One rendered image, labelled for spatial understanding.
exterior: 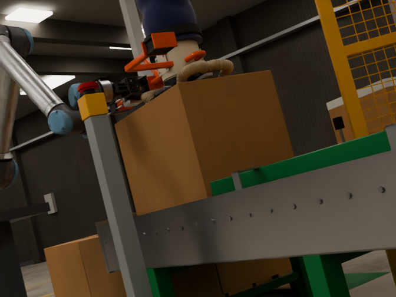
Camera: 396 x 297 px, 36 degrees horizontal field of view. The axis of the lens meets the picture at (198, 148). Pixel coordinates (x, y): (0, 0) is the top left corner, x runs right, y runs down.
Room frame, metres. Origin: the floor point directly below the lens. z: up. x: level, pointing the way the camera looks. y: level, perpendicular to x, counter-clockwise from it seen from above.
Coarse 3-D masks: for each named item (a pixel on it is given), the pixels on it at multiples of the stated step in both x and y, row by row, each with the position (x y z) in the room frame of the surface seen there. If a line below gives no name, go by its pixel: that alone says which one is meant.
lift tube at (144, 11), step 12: (144, 0) 2.26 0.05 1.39; (156, 0) 2.23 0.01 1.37; (168, 0) 2.23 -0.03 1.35; (180, 0) 2.24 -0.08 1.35; (144, 12) 2.27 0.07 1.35; (156, 12) 2.22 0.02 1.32; (168, 12) 2.22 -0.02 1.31; (180, 12) 2.23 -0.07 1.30; (192, 12) 2.28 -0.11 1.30; (144, 24) 2.28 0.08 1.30; (156, 24) 2.23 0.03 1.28; (168, 24) 2.22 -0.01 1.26; (180, 36) 2.22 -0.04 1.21; (192, 36) 2.24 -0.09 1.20
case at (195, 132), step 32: (160, 96) 2.10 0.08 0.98; (192, 96) 2.00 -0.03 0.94; (224, 96) 2.07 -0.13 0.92; (256, 96) 2.14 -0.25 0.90; (128, 128) 2.38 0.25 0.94; (160, 128) 2.16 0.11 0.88; (192, 128) 1.99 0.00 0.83; (224, 128) 2.05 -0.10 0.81; (256, 128) 2.12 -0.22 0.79; (128, 160) 2.45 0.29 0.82; (160, 160) 2.21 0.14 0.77; (192, 160) 2.01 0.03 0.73; (224, 160) 2.03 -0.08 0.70; (256, 160) 2.10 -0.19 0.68; (160, 192) 2.27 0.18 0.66; (192, 192) 2.06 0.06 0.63
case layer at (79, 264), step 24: (96, 240) 2.89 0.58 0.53; (48, 264) 3.57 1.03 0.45; (72, 264) 3.23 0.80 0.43; (96, 264) 2.95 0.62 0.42; (216, 264) 2.81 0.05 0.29; (240, 264) 2.89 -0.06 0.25; (264, 264) 2.96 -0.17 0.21; (288, 264) 3.04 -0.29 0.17; (72, 288) 3.30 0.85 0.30; (96, 288) 3.01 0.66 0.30; (120, 288) 2.76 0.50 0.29; (192, 288) 2.73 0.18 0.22; (216, 288) 2.80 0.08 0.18
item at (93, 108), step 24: (96, 96) 1.86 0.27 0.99; (96, 120) 1.85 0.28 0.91; (96, 144) 1.85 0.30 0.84; (96, 168) 1.88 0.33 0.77; (120, 168) 1.87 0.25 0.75; (120, 192) 1.86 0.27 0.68; (120, 216) 1.85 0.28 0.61; (120, 240) 1.84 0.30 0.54; (120, 264) 1.88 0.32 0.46; (144, 264) 1.87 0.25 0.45; (144, 288) 1.86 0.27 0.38
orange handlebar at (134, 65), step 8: (192, 56) 2.20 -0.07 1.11; (200, 56) 2.22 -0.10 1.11; (128, 64) 2.11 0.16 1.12; (136, 64) 2.07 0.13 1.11; (144, 64) 2.18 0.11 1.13; (152, 64) 2.19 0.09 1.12; (160, 64) 2.21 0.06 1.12; (168, 64) 2.23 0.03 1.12; (152, 80) 2.47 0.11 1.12; (160, 80) 2.44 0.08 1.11; (120, 104) 2.75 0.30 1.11
